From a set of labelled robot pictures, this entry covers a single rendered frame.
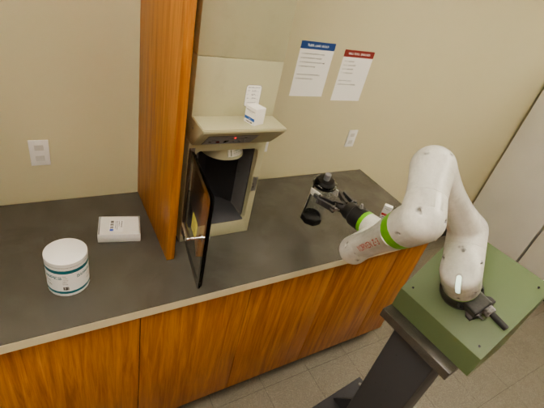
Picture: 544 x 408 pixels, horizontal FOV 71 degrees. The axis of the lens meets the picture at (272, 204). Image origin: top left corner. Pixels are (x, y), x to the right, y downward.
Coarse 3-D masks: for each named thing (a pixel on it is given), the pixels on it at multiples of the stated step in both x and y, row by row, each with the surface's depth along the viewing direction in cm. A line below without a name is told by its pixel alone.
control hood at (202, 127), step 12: (192, 120) 130; (204, 120) 129; (216, 120) 131; (228, 120) 133; (240, 120) 135; (264, 120) 140; (276, 120) 142; (192, 132) 131; (204, 132) 122; (216, 132) 124; (228, 132) 127; (240, 132) 129; (252, 132) 132; (264, 132) 134; (276, 132) 137; (192, 144) 133; (204, 144) 135
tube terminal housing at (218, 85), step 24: (192, 72) 124; (216, 72) 125; (240, 72) 129; (264, 72) 133; (192, 96) 127; (216, 96) 130; (240, 96) 134; (264, 96) 139; (216, 144) 141; (240, 144) 146; (264, 144) 152
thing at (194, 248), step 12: (192, 156) 134; (192, 168) 135; (192, 180) 136; (204, 180) 121; (192, 192) 136; (204, 192) 120; (192, 204) 137; (204, 204) 120; (192, 216) 138; (204, 216) 121; (204, 228) 122; (192, 240) 140; (204, 240) 122; (192, 252) 140; (204, 252) 125; (192, 264) 141
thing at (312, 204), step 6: (318, 186) 163; (336, 186) 165; (324, 192) 164; (330, 192) 165; (312, 198) 169; (312, 204) 170; (318, 204) 169; (306, 210) 174; (312, 210) 172; (318, 210) 171; (324, 210) 174; (306, 216) 175; (312, 216) 174; (318, 216) 174
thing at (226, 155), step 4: (204, 152) 150; (208, 152) 149; (212, 152) 148; (216, 152) 148; (220, 152) 148; (224, 152) 148; (228, 152) 149; (232, 152) 150; (236, 152) 151; (240, 152) 154; (212, 156) 148; (216, 156) 148; (220, 156) 148; (224, 156) 149; (228, 156) 149; (232, 156) 150; (236, 156) 152; (240, 156) 154
